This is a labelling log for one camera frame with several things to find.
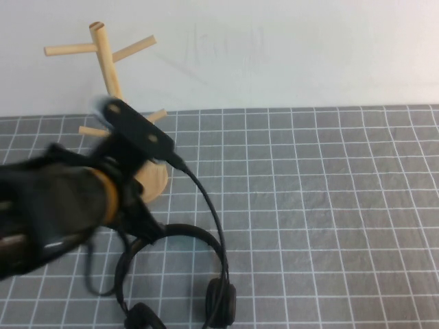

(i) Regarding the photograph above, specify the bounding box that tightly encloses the black over-ear headphones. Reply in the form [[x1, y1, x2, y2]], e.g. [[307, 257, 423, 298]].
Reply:
[[115, 223, 237, 329]]

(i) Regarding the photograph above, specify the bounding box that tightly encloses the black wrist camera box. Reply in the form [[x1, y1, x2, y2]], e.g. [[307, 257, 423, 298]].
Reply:
[[89, 95, 176, 166]]

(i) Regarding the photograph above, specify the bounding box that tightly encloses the thick black camera cable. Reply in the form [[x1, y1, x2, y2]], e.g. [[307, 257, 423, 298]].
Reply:
[[166, 150, 230, 285]]

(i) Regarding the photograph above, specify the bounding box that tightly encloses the grey white-checked tablecloth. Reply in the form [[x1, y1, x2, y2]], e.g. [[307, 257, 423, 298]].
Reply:
[[0, 104, 439, 329]]

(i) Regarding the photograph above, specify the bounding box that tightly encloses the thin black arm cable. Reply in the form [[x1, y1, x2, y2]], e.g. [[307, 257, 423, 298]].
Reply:
[[83, 232, 132, 297]]

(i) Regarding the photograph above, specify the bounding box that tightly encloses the wooden peg headphone stand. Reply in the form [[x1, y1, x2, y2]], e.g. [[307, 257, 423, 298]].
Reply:
[[43, 21, 169, 205]]

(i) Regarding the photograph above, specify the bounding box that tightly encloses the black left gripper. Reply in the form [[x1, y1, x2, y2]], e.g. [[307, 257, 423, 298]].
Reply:
[[115, 158, 166, 246]]

